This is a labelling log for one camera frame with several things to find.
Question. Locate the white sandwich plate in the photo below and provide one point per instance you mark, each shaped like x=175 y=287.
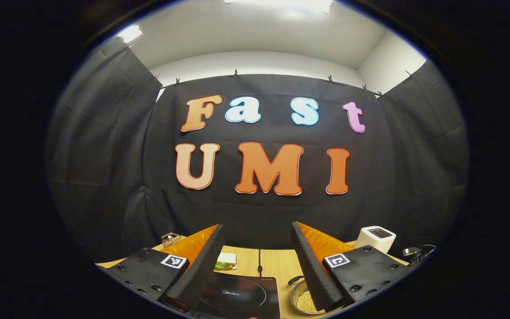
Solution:
x=235 y=267

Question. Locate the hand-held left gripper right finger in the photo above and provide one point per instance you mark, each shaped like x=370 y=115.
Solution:
x=312 y=270

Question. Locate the large ceiling light panel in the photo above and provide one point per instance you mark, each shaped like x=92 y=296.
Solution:
x=281 y=3

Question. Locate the black induction cooktop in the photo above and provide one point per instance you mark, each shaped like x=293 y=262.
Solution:
x=246 y=297

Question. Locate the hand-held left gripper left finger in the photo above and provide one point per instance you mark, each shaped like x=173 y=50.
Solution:
x=202 y=266

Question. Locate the pile of yellow soybeans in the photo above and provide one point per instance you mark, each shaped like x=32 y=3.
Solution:
x=304 y=302

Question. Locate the sandwich with lettuce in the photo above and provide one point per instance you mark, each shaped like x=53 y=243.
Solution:
x=226 y=261

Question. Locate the row of black clips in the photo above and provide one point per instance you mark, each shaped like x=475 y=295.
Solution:
x=235 y=72

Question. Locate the white toaster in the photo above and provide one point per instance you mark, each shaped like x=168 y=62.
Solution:
x=372 y=241

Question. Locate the small ceiling light panel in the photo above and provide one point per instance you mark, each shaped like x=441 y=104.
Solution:
x=130 y=33

